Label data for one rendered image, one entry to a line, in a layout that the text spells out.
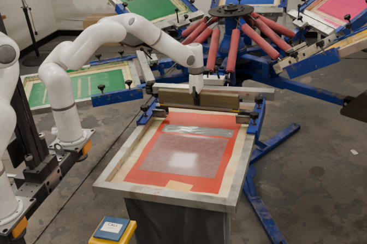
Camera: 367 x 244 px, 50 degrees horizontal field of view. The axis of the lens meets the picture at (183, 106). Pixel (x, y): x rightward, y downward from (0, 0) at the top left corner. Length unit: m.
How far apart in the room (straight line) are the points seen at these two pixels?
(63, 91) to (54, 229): 1.64
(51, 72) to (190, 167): 0.69
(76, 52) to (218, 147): 0.75
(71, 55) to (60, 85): 0.12
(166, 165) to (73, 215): 1.48
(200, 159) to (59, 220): 1.59
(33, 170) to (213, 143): 0.80
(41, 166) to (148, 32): 0.66
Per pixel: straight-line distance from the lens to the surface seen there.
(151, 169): 1.73
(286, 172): 3.24
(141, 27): 1.62
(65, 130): 1.63
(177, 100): 1.95
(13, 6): 6.62
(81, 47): 1.55
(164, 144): 1.87
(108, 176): 1.69
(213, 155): 1.77
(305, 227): 2.81
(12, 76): 1.22
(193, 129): 1.96
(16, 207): 1.40
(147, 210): 1.76
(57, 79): 1.53
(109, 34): 1.54
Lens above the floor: 1.98
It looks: 28 degrees down
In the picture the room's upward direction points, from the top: 6 degrees counter-clockwise
